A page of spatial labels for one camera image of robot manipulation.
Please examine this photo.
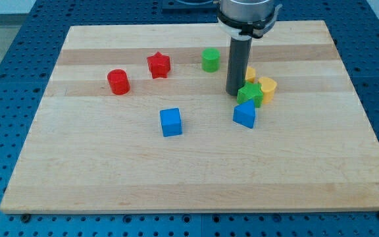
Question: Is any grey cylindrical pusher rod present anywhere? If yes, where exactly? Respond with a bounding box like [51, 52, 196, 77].
[226, 38, 252, 96]

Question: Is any yellow hexagon block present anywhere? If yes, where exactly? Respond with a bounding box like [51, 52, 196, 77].
[245, 66, 256, 83]

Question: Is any green cylinder block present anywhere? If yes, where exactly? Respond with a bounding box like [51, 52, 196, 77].
[201, 48, 220, 72]

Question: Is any green star block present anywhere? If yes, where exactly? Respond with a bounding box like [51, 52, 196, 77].
[237, 82, 263, 108]

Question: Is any yellow heart block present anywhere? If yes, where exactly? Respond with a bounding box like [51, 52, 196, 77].
[258, 77, 278, 104]

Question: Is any blue triangle block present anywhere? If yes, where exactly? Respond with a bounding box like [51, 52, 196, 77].
[232, 99, 256, 128]

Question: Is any red star block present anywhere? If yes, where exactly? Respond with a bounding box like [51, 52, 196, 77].
[147, 52, 170, 79]

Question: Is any blue cube block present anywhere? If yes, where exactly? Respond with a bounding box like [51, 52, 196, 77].
[159, 108, 182, 137]

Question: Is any wooden board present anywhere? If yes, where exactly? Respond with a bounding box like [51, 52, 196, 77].
[0, 20, 379, 214]

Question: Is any red cylinder block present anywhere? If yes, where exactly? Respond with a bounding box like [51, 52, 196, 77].
[107, 69, 130, 95]

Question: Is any dark blue base plate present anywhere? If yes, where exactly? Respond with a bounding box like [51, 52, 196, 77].
[161, 0, 216, 13]

